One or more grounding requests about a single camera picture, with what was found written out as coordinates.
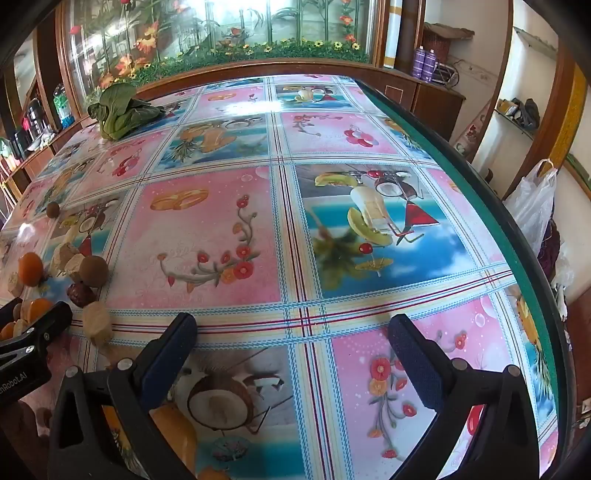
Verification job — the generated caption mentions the white rolled poster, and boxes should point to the white rolled poster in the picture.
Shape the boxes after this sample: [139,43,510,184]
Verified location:
[385,0,409,70]

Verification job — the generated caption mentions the dark shoes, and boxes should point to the dark shoes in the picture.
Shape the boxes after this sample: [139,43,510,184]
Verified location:
[510,98,541,130]

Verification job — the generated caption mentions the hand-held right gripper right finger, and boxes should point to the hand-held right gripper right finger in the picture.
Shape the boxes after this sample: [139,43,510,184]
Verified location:
[387,314,537,480]

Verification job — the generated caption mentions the green bok choy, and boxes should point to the green bok choy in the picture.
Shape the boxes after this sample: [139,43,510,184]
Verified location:
[88,83,166,140]

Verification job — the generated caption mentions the wooden door frame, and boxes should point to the wooden door frame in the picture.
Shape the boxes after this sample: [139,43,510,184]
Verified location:
[503,0,591,199]

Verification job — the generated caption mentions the red jujube date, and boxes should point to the red jujube date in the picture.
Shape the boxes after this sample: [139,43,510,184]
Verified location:
[68,283,99,309]

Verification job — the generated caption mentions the dark purple cloth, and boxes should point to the dark purple cloth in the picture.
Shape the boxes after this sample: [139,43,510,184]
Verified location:
[540,222,561,278]

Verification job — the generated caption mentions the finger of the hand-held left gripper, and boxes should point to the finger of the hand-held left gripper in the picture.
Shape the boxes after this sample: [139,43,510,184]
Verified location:
[0,300,74,359]
[0,299,23,324]

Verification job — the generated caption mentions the glass artificial flower display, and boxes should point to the glass artificial flower display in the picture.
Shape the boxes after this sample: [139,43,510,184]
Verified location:
[55,0,386,93]

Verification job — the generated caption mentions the black thermos jug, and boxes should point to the black thermos jug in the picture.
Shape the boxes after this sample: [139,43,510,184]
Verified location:
[9,130,29,160]

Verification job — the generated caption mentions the white plastic bag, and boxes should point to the white plastic bag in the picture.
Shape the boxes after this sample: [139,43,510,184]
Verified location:
[502,159,559,259]

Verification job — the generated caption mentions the brown wicker basket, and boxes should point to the brown wicker basket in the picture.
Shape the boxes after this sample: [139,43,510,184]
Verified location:
[422,23,476,65]

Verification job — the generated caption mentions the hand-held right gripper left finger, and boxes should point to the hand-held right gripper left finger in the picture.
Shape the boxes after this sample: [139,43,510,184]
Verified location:
[47,312,199,480]

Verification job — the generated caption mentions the green plastic bottle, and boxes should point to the green plastic bottle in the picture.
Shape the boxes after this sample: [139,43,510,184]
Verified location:
[53,83,75,130]

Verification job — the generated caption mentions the black coffee pot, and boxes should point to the black coffee pot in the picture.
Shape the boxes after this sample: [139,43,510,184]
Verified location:
[25,98,47,134]

